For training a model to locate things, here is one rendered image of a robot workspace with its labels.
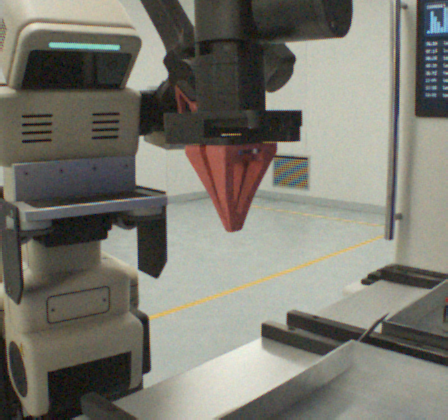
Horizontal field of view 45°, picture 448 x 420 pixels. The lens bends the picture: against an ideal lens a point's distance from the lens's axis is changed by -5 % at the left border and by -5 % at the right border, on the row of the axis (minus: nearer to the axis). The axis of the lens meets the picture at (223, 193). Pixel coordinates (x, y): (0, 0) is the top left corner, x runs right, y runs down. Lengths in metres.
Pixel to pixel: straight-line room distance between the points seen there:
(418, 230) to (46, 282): 0.85
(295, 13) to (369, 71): 6.19
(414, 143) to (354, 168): 5.36
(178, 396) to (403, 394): 0.24
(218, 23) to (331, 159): 6.44
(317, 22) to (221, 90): 0.09
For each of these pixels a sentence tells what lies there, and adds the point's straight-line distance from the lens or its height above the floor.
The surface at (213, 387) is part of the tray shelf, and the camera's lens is 0.64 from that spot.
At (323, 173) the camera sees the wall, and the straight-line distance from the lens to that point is 6.94.
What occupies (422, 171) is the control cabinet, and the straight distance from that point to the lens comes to 1.35.
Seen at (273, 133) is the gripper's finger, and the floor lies 1.16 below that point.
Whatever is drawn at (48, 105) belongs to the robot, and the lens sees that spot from 0.93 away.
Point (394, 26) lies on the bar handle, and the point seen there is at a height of 1.37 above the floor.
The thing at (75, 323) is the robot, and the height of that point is 0.81.
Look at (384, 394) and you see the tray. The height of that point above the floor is 0.88.
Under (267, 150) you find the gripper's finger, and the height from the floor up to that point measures 1.15.
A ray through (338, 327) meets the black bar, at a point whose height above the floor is 0.90.
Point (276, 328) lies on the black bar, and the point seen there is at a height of 0.90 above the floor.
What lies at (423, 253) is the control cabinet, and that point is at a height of 0.85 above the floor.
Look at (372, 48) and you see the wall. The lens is 6.60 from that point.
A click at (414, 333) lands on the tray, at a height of 0.91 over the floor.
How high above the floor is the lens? 1.18
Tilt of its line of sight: 9 degrees down
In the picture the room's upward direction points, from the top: straight up
